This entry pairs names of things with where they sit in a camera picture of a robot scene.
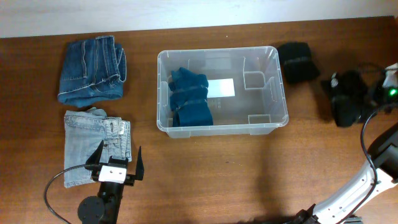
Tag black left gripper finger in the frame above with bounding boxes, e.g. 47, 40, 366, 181
125, 147, 145, 186
85, 141, 104, 170

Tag black garment with logo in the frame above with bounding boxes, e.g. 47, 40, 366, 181
320, 70, 371, 128

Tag small black garment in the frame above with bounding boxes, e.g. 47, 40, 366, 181
277, 42, 320, 84

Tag blue garment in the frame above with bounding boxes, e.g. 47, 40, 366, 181
169, 67, 213, 127

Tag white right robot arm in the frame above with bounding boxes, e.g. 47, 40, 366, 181
290, 87, 397, 223

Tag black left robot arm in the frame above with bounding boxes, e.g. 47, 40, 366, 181
77, 142, 144, 224

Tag light blue folded jeans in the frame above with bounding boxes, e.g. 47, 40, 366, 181
64, 107, 132, 169

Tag dark blue folded jeans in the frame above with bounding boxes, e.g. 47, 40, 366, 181
57, 35, 127, 108

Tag white label in bin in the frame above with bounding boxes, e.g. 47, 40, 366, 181
207, 78, 235, 98

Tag clear plastic storage bin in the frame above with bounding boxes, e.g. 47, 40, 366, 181
157, 46, 289, 138

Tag grey right arm base rail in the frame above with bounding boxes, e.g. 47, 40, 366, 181
343, 216, 364, 224

